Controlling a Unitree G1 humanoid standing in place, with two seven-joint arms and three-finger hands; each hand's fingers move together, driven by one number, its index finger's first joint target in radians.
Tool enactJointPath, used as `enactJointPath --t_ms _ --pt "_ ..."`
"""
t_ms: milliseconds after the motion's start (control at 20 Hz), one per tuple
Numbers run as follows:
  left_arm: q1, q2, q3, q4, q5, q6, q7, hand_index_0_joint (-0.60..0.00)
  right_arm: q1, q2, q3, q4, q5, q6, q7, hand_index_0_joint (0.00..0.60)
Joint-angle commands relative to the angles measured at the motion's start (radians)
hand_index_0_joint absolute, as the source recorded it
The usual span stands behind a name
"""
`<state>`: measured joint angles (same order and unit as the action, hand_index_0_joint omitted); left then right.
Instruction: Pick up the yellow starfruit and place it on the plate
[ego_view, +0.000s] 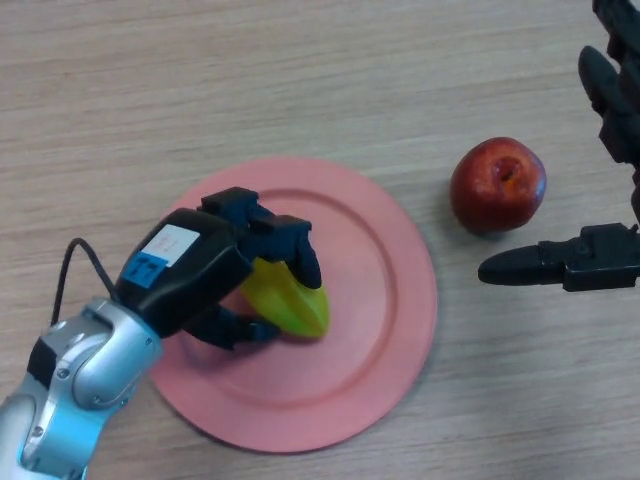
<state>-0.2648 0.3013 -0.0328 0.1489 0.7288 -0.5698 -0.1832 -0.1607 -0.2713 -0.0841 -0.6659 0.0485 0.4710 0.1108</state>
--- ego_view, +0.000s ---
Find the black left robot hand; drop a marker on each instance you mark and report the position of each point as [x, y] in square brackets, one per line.
[190, 270]

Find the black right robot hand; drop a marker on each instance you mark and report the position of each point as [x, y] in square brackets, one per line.
[600, 265]

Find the yellow green starfruit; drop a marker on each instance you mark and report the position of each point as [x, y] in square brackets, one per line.
[290, 305]

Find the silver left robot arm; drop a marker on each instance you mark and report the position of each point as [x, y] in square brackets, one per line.
[90, 370]

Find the pink round plate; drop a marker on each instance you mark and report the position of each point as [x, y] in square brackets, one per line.
[370, 325]

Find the red apple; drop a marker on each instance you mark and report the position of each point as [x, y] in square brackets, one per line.
[495, 190]

